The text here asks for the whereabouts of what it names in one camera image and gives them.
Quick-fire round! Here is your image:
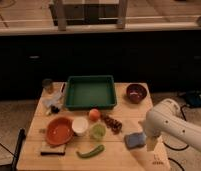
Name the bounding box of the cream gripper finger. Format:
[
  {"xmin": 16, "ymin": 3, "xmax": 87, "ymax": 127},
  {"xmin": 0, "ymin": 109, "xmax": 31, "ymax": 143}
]
[{"xmin": 146, "ymin": 137, "xmax": 158, "ymax": 151}]

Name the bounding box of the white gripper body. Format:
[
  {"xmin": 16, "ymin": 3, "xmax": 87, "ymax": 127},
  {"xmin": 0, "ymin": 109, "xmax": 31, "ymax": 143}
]
[{"xmin": 139, "ymin": 120, "xmax": 161, "ymax": 138}]

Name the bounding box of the blue sponge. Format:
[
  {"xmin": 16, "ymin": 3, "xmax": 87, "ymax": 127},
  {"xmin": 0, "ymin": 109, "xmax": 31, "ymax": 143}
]
[{"xmin": 124, "ymin": 132, "xmax": 146, "ymax": 149}]

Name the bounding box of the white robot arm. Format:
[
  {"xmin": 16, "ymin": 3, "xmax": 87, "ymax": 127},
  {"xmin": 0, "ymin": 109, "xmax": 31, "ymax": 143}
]
[{"xmin": 139, "ymin": 98, "xmax": 201, "ymax": 152}]

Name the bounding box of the green plastic tray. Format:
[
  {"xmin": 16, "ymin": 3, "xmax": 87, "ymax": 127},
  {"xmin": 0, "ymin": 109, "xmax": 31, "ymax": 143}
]
[{"xmin": 64, "ymin": 75, "xmax": 117, "ymax": 110}]

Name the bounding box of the dark grape bunch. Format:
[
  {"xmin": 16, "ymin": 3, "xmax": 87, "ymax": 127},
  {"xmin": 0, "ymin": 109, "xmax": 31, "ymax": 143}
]
[{"xmin": 101, "ymin": 114, "xmax": 122, "ymax": 134}]

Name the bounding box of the dark red bowl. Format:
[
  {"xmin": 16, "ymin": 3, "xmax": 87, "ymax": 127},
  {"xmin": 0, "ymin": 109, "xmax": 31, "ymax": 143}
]
[{"xmin": 126, "ymin": 84, "xmax": 147, "ymax": 104}]

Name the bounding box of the dark blue object on floor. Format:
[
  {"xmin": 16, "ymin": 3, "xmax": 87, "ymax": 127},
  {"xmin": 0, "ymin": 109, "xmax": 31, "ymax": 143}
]
[{"xmin": 184, "ymin": 92, "xmax": 201, "ymax": 108}]

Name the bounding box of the light green cup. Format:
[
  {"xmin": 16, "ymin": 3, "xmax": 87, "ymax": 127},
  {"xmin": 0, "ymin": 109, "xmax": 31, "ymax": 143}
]
[{"xmin": 90, "ymin": 123, "xmax": 106, "ymax": 141}]

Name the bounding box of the green chili pepper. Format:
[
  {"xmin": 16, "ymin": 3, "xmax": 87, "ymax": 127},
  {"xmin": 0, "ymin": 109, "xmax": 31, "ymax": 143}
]
[{"xmin": 76, "ymin": 145, "xmax": 105, "ymax": 159}]

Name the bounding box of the orange peach fruit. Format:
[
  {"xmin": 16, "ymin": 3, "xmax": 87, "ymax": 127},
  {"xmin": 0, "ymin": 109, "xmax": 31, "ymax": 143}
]
[{"xmin": 88, "ymin": 109, "xmax": 101, "ymax": 122}]

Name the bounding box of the white cup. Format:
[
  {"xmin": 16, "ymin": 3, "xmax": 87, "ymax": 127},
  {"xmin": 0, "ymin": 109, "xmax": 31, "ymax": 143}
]
[{"xmin": 72, "ymin": 117, "xmax": 89, "ymax": 136}]

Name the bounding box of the orange bowl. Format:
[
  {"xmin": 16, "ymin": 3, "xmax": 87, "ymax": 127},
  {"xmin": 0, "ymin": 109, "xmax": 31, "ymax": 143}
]
[{"xmin": 45, "ymin": 117, "xmax": 74, "ymax": 146}]

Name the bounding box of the crumpled clear plastic bag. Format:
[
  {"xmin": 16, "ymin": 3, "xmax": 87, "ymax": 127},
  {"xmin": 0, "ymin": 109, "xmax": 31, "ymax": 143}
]
[{"xmin": 42, "ymin": 92, "xmax": 62, "ymax": 115}]

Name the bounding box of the small wooden board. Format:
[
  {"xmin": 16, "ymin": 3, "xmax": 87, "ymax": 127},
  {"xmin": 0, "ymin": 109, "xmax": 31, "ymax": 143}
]
[{"xmin": 40, "ymin": 141, "xmax": 66, "ymax": 155}]

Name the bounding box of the black pole left of table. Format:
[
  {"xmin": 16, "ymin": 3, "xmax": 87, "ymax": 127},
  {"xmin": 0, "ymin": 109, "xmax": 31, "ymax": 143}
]
[{"xmin": 10, "ymin": 128, "xmax": 26, "ymax": 171}]

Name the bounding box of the black cable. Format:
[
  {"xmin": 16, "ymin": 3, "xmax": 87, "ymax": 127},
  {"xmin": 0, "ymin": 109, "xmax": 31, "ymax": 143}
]
[{"xmin": 162, "ymin": 103, "xmax": 192, "ymax": 152}]

